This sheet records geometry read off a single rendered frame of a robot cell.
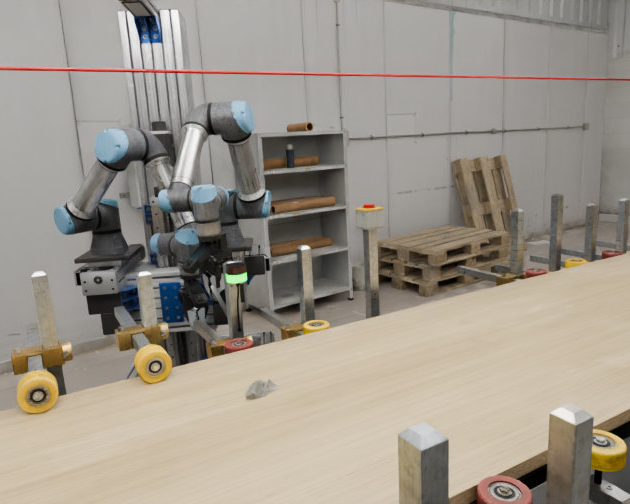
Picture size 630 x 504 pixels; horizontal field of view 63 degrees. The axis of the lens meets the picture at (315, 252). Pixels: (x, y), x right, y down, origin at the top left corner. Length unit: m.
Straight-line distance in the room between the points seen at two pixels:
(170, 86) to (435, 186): 4.22
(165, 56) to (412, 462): 2.13
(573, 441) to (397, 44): 5.30
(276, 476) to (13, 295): 3.39
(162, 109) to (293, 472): 1.80
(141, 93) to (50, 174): 1.78
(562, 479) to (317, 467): 0.40
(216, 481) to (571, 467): 0.54
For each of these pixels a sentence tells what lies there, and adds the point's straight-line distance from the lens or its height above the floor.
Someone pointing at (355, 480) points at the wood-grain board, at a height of 0.90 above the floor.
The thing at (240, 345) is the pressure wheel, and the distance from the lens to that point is 1.48.
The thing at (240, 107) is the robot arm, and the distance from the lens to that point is 1.94.
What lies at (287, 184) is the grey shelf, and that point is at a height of 1.10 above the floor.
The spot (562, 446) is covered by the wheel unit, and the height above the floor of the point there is 1.07.
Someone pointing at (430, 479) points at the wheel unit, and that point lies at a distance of 0.55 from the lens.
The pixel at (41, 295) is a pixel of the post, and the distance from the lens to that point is 1.46.
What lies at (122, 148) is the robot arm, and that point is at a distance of 1.94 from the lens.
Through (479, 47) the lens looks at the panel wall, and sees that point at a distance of 6.80.
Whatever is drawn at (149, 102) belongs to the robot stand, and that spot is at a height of 1.66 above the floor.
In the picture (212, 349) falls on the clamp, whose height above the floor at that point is 0.86.
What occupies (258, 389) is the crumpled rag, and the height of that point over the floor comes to 0.91.
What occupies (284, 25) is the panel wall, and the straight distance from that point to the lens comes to 4.95.
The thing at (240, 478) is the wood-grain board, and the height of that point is 0.90.
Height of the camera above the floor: 1.44
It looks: 12 degrees down
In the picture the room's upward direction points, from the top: 3 degrees counter-clockwise
